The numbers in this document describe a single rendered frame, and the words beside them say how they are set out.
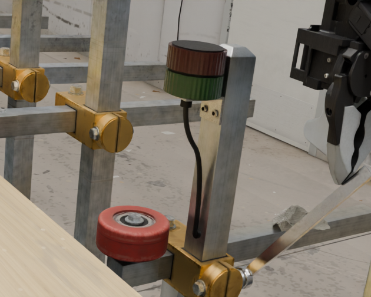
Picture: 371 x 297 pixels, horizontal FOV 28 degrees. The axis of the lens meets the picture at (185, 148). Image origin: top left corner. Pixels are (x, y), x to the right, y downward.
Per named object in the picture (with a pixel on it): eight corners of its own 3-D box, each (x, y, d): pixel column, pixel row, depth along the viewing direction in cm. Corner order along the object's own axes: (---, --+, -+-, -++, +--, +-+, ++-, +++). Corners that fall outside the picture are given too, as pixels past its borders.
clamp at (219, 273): (172, 254, 94) (176, 218, 92) (240, 304, 84) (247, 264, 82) (135, 263, 91) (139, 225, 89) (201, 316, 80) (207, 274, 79)
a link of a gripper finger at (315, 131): (308, 168, 81) (323, 86, 78) (348, 188, 76) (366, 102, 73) (287, 171, 79) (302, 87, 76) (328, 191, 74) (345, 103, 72)
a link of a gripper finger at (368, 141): (327, 165, 82) (343, 85, 80) (368, 184, 78) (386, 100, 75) (307, 168, 81) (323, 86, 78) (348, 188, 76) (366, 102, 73)
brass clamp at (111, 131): (86, 122, 110) (89, 89, 108) (135, 151, 100) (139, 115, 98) (49, 125, 106) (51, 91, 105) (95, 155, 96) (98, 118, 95)
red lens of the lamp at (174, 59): (201, 60, 79) (203, 40, 78) (236, 74, 74) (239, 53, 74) (154, 62, 75) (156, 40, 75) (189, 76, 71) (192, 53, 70)
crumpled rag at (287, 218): (301, 208, 104) (304, 192, 103) (337, 227, 99) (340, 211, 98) (254, 217, 98) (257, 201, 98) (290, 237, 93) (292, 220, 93)
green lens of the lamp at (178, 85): (198, 83, 80) (200, 63, 79) (233, 98, 75) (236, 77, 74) (151, 85, 76) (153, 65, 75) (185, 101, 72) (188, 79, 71)
